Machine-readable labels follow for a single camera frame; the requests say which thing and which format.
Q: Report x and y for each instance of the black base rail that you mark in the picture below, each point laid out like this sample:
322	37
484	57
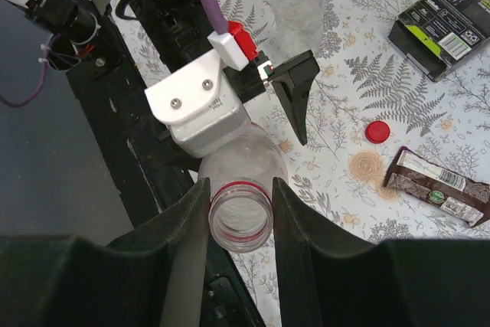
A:
152	174

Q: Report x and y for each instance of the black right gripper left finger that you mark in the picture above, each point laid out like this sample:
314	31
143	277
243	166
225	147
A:
99	273

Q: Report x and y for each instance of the brown snack packet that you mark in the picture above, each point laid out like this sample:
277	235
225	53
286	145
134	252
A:
451	192

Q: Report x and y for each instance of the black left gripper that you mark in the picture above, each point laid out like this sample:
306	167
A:
291	80

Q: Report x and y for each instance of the red label water bottle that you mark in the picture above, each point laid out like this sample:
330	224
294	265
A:
241	174

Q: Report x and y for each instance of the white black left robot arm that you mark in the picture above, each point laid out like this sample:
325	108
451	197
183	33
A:
177	28

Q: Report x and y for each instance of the black green product box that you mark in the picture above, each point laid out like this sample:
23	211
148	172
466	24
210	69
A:
438	36

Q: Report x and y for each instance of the clear plastic bottle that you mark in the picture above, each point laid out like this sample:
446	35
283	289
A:
299	24

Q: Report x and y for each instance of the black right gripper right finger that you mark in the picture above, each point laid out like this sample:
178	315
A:
329	277

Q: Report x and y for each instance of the red bottle cap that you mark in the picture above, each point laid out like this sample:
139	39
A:
377	132

